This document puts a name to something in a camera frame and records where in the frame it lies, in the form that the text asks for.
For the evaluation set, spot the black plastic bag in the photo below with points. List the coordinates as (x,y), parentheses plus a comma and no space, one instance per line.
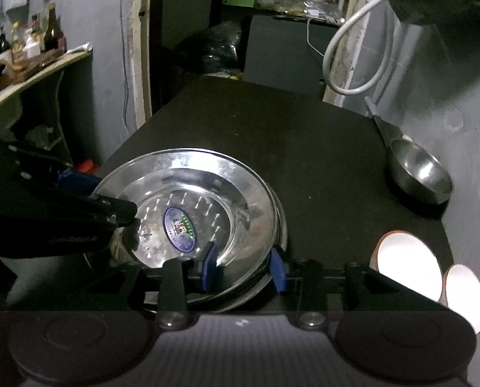
(213,48)

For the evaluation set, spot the black cabinet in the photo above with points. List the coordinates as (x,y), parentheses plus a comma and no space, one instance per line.
(282,54)

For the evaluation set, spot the small white bottle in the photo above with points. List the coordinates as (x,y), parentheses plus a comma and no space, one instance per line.
(32,49)

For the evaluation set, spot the white ceramic bowl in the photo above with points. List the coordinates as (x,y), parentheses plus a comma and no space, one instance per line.
(465,296)
(409,266)

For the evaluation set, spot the brown glass bottle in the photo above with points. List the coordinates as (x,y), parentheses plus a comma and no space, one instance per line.
(53,28)

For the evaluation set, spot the cream wooden counter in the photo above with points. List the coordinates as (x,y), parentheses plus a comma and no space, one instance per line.
(34,78)

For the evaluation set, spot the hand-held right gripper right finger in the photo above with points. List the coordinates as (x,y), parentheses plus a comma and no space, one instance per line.
(278,270)

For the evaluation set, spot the kitchen cleaver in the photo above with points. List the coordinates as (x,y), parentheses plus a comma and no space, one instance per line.
(383,123)

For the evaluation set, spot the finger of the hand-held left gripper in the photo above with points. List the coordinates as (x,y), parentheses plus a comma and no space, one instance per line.
(119,211)
(78,182)

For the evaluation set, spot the black bottle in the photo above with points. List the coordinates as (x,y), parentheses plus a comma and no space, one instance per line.
(2,48)

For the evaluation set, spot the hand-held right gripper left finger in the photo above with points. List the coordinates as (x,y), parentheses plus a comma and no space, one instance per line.
(208,268)

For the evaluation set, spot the steel bowl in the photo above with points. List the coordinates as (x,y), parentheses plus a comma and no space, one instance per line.
(421,173)

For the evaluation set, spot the red plastic container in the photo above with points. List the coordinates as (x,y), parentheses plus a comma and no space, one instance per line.
(84,165)

